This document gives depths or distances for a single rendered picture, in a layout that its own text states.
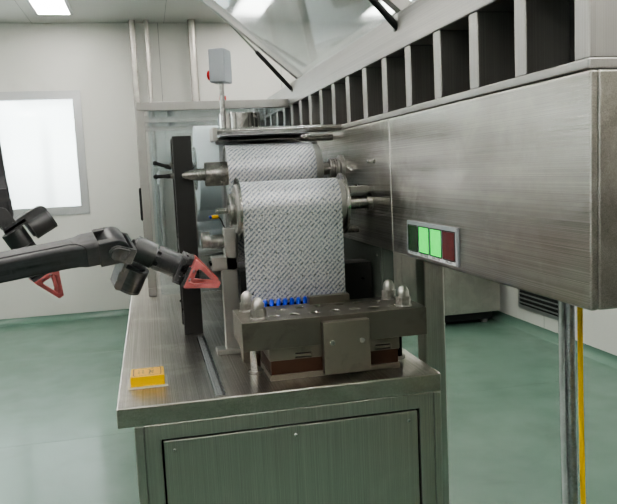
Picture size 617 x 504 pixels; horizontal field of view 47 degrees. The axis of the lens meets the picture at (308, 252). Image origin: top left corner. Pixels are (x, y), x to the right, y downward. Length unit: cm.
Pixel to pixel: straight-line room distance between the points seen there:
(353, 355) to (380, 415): 13
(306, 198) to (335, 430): 53
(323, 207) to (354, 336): 34
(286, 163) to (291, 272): 35
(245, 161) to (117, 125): 536
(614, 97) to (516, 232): 26
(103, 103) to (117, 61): 42
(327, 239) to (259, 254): 16
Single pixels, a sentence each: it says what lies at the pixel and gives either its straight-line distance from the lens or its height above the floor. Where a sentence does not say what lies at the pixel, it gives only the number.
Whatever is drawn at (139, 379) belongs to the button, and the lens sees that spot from 155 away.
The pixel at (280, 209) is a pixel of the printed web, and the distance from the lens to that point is 165.
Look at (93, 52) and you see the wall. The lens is 730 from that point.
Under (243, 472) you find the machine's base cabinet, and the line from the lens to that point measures 150.
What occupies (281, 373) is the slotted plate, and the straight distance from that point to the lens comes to 152.
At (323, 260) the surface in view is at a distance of 169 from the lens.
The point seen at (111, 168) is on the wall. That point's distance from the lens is 720.
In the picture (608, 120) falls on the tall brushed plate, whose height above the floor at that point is 138.
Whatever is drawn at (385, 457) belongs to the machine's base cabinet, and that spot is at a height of 73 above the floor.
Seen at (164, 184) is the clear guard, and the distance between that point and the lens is 266.
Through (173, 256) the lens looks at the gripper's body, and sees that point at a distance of 161.
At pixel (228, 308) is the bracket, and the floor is 101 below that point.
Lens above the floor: 133
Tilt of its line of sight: 7 degrees down
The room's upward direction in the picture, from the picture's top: 3 degrees counter-clockwise
